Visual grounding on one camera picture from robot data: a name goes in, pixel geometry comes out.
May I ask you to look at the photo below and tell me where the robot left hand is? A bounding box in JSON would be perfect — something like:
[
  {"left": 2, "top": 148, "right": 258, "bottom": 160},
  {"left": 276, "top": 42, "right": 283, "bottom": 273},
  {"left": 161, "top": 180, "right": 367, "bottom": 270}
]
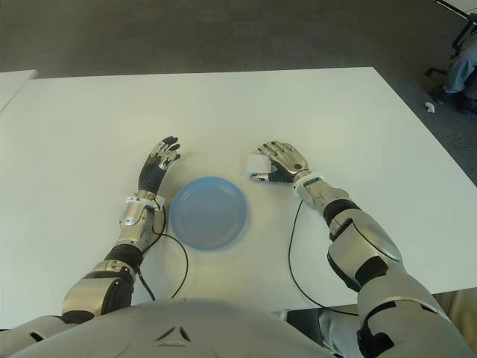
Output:
[{"left": 137, "top": 134, "right": 183, "bottom": 195}]

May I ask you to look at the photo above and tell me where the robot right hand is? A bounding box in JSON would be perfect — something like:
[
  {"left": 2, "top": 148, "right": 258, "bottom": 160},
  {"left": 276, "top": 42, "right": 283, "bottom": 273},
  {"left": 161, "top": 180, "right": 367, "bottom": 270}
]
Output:
[{"left": 249, "top": 139, "right": 310, "bottom": 184}]

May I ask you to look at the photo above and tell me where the white charger block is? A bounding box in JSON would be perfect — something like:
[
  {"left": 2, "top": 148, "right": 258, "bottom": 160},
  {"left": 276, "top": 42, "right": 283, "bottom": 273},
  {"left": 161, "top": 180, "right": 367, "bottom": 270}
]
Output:
[{"left": 244, "top": 153, "right": 275, "bottom": 177}]

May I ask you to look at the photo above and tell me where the blue plastic plate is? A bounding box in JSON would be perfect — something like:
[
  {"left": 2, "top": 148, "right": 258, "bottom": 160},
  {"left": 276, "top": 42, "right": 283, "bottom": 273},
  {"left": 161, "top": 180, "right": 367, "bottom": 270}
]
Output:
[{"left": 169, "top": 175, "right": 250, "bottom": 253}]

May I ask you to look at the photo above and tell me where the grey robot torso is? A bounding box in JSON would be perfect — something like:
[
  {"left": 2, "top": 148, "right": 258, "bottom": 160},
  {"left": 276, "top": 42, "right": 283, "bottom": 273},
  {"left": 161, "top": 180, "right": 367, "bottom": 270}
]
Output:
[{"left": 10, "top": 298, "right": 329, "bottom": 358}]

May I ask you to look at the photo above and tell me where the neighbouring white table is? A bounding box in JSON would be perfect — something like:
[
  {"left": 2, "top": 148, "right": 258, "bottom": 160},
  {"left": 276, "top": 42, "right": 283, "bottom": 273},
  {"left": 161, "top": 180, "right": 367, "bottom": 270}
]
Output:
[{"left": 0, "top": 69, "right": 40, "bottom": 113}]

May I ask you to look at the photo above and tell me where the seated person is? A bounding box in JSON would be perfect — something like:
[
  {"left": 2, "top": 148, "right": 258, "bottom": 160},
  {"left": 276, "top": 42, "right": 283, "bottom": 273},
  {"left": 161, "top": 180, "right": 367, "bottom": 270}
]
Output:
[{"left": 443, "top": 37, "right": 477, "bottom": 113}]

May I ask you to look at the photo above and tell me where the beige fabric object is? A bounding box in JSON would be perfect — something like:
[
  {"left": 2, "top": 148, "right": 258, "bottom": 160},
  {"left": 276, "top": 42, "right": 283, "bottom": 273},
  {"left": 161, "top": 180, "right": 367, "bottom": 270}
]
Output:
[{"left": 432, "top": 290, "right": 477, "bottom": 339}]

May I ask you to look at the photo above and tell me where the white table edge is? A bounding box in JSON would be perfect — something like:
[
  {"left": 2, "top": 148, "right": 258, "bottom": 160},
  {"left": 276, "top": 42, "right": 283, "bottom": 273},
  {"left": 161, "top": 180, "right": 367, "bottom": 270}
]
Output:
[{"left": 434, "top": 0, "right": 477, "bottom": 16}]

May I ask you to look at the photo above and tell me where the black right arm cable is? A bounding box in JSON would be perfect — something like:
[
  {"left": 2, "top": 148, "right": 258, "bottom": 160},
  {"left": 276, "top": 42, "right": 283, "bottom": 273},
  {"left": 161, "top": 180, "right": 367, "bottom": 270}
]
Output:
[{"left": 288, "top": 199, "right": 361, "bottom": 317}]

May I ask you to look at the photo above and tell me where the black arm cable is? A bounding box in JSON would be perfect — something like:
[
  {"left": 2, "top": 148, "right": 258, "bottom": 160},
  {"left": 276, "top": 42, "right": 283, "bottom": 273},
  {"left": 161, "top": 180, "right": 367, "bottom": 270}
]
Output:
[
  {"left": 288, "top": 199, "right": 361, "bottom": 317},
  {"left": 136, "top": 207, "right": 190, "bottom": 301}
]

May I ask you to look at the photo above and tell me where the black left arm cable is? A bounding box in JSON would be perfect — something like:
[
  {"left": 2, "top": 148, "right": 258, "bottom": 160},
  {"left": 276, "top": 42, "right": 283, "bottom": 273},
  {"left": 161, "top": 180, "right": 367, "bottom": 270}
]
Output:
[{"left": 136, "top": 207, "right": 190, "bottom": 301}]

